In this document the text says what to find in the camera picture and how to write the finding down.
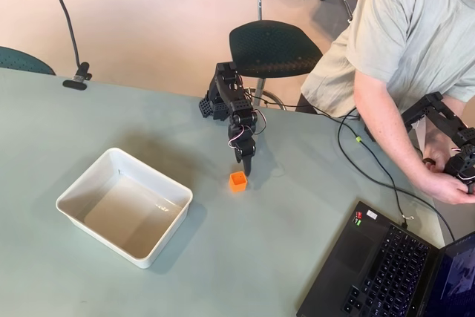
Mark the black gooseneck clamp mount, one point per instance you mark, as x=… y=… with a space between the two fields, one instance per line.
x=77 y=80

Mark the small orange cube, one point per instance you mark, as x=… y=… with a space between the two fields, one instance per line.
x=237 y=184

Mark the person's right hand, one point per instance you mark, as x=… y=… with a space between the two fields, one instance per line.
x=445 y=189

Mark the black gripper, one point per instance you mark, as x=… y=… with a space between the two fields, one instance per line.
x=246 y=151

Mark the person's left hand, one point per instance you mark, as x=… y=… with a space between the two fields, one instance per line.
x=438 y=144

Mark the dark perforated chrome chair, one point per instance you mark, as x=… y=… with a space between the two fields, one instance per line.
x=274 y=48

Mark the bare right forearm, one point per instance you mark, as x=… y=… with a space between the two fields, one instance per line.
x=389 y=131

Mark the black laptop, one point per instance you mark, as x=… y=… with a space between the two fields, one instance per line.
x=371 y=257

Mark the teal perforated chair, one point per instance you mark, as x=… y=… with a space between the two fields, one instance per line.
x=22 y=61

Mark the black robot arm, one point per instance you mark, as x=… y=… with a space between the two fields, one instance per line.
x=228 y=90

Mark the black leader arm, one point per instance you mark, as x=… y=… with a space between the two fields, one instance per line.
x=434 y=109

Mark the person in grey t-shirt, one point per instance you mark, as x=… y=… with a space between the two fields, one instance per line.
x=401 y=27

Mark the white plastic bin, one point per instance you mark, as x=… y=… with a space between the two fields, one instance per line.
x=126 y=213

